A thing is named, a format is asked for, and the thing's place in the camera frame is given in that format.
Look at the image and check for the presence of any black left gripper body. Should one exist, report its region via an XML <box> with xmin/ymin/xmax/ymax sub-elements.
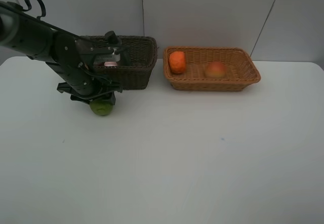
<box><xmin>57</xmin><ymin>80</ymin><xmax>123</xmax><ymax>100</ymax></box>

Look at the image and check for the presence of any orange toy tangerine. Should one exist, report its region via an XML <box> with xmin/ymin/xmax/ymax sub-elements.
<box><xmin>169</xmin><ymin>51</ymin><xmax>186</xmax><ymax>74</ymax></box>

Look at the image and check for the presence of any red yellow toy peach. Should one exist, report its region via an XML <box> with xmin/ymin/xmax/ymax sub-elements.
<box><xmin>205</xmin><ymin>61</ymin><xmax>226</xmax><ymax>79</ymax></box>

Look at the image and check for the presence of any dark brown wicker basket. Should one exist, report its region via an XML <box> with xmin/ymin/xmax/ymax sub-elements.
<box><xmin>80</xmin><ymin>36</ymin><xmax>157</xmax><ymax>90</ymax></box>

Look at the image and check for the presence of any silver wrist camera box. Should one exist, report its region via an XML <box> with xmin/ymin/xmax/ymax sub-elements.
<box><xmin>75</xmin><ymin>39</ymin><xmax>113</xmax><ymax>66</ymax></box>

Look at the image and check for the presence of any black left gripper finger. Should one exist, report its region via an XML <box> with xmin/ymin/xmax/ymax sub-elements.
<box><xmin>70</xmin><ymin>95</ymin><xmax>91</xmax><ymax>105</ymax></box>
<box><xmin>102</xmin><ymin>92</ymin><xmax>116</xmax><ymax>105</ymax></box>

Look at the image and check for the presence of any dark green pump bottle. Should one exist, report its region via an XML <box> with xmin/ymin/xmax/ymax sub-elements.
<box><xmin>104</xmin><ymin>31</ymin><xmax>132</xmax><ymax>66</ymax></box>

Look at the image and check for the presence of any light orange wicker basket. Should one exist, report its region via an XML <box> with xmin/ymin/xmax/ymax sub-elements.
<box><xmin>163</xmin><ymin>46</ymin><xmax>261</xmax><ymax>92</ymax></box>

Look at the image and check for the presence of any green toy fruit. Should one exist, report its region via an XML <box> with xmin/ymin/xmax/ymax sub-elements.
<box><xmin>89</xmin><ymin>100</ymin><xmax>113</xmax><ymax>116</ymax></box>

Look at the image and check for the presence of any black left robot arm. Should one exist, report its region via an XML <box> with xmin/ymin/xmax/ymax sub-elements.
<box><xmin>1</xmin><ymin>0</ymin><xmax>126</xmax><ymax>105</ymax></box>

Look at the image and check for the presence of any pink detergent bottle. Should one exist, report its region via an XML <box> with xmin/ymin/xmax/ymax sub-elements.
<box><xmin>104</xmin><ymin>61</ymin><xmax>118</xmax><ymax>67</ymax></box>

